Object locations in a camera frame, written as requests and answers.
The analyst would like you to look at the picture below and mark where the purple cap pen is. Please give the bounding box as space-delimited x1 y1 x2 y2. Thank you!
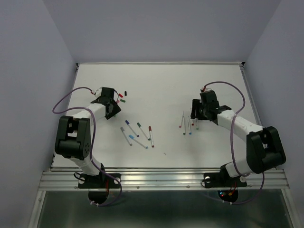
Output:
125 120 139 137

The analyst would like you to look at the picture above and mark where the light blue cap pen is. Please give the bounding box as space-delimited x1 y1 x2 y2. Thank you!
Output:
129 134 148 149

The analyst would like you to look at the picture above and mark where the dark red cap pen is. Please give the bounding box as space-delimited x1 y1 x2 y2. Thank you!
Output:
149 126 155 148

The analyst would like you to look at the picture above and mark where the grey cap pen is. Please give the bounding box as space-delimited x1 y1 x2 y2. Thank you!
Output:
120 127 133 146

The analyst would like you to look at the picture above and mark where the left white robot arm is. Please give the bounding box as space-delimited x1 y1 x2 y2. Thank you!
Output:
52 86 121 187

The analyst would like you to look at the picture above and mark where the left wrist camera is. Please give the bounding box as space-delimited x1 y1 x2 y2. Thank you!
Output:
94 88 102 97

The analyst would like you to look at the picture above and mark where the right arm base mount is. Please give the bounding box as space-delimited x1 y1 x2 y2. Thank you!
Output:
201 165 247 204

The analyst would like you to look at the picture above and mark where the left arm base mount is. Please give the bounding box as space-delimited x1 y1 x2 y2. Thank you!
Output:
73 172 121 207

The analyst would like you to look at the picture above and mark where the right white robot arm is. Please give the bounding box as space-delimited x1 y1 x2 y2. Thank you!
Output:
190 89 286 185

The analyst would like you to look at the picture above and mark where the aluminium front rail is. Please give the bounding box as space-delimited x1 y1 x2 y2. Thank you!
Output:
39 167 289 190

